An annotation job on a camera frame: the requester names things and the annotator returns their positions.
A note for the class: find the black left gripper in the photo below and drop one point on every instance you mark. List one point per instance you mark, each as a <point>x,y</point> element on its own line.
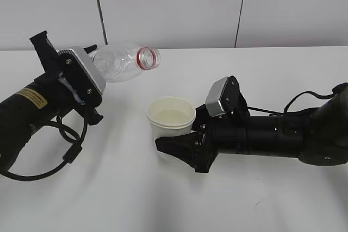
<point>65,82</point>

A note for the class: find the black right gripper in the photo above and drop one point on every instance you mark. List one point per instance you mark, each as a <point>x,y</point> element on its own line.
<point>225,133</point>

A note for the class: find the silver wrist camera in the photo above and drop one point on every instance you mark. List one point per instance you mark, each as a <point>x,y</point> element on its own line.
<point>223,96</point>
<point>86,63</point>

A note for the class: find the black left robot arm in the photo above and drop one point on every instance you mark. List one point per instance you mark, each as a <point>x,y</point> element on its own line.
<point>23,114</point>

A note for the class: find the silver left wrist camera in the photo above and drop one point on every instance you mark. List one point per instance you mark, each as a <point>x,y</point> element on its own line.
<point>86,63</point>

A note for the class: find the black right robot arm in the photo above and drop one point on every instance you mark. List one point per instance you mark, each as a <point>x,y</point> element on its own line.
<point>315,136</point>

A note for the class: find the clear plastic water bottle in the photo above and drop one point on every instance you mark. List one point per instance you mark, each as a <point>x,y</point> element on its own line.
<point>120,62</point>

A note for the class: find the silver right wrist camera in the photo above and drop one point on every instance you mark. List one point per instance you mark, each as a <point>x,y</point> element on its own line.
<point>223,96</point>

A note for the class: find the white paper cup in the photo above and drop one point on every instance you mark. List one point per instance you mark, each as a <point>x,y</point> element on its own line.
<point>170,116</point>

